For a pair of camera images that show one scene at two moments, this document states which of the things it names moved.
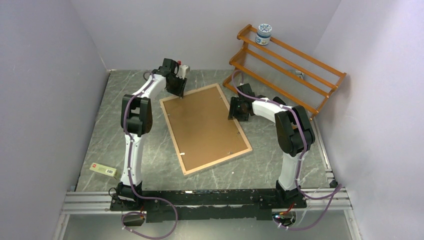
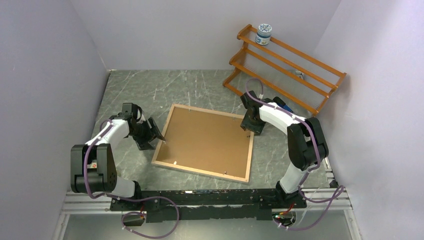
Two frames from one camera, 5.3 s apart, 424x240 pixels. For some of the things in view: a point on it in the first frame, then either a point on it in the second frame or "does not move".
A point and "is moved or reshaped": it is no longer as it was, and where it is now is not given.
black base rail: (170, 205) does not move
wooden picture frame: (250, 149) -> (231, 177)
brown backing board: (202, 131) is moved or reshaped
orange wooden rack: (278, 71) does not move
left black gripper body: (178, 86) -> (143, 134)
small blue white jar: (263, 35) does not move
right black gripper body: (236, 110) -> (253, 124)
